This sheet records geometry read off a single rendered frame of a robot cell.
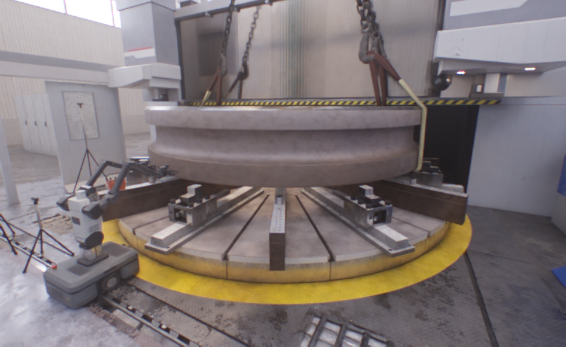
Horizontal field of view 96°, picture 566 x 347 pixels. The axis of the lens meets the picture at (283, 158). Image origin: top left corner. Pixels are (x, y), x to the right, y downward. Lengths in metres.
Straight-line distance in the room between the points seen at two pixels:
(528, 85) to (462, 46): 1.37
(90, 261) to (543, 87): 5.58
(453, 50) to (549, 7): 1.04
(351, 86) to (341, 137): 2.55
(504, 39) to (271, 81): 4.29
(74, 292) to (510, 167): 6.12
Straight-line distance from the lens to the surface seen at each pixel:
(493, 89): 4.43
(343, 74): 5.66
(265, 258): 2.74
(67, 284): 3.12
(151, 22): 6.76
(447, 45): 3.61
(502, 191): 5.86
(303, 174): 2.95
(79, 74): 6.97
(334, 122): 2.96
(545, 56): 3.73
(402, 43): 5.57
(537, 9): 4.23
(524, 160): 5.80
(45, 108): 12.35
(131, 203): 4.10
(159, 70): 6.47
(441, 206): 3.98
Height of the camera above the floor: 1.78
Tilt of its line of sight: 12 degrees down
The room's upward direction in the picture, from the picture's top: straight up
